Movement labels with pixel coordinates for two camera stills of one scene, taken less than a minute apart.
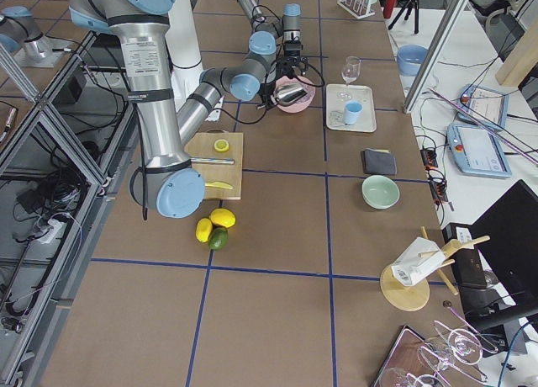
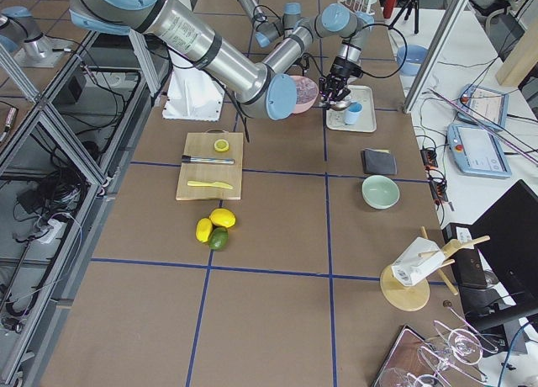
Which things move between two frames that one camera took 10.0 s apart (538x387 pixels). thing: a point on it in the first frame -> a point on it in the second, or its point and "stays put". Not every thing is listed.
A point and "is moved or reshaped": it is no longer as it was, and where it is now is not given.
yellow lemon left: x=203 y=230 stays put
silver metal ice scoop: x=287 y=93 is moved or reshaped
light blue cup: x=352 y=108 stays put
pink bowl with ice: x=299 y=103 stays put
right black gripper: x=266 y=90 -> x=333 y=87
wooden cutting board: x=219 y=145 stays put
